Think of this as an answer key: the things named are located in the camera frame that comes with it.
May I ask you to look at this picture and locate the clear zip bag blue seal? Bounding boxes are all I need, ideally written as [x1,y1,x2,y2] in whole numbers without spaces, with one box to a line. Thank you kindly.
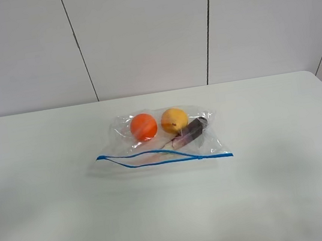
[89,105,233,177]

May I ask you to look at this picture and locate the yellow round fruit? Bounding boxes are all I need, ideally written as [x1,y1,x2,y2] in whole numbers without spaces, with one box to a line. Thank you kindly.
[161,108,189,134]

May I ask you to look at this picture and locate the orange round fruit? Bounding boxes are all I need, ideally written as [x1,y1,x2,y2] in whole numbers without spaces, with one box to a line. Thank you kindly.
[130,113,158,142]

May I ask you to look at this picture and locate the purple eggplant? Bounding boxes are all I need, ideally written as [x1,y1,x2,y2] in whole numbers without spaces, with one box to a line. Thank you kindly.
[162,116,208,150]

